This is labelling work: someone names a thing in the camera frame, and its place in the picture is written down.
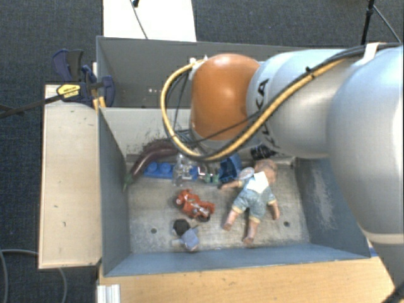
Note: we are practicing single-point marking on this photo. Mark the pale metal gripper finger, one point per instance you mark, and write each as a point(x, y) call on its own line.
point(182, 177)
point(182, 161)

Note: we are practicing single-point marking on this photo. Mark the blue toy brick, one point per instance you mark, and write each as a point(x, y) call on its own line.
point(159, 169)

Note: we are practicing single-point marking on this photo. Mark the red toy motorcycle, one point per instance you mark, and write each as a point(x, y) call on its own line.
point(195, 205)

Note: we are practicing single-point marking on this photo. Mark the purple toy eggplant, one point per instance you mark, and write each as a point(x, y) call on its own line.
point(148, 156)

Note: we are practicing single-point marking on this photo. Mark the blue plastic cup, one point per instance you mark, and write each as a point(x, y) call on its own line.
point(229, 169)

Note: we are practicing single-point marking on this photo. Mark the grey metal bin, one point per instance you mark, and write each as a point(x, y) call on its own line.
point(164, 232)

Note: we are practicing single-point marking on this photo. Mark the doll in blue overalls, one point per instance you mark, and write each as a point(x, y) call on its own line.
point(254, 197)

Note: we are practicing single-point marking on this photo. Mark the pale wood board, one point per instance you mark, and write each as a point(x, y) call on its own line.
point(69, 185)

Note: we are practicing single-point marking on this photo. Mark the black cylinder on white bracket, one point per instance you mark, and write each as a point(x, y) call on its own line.
point(261, 152)

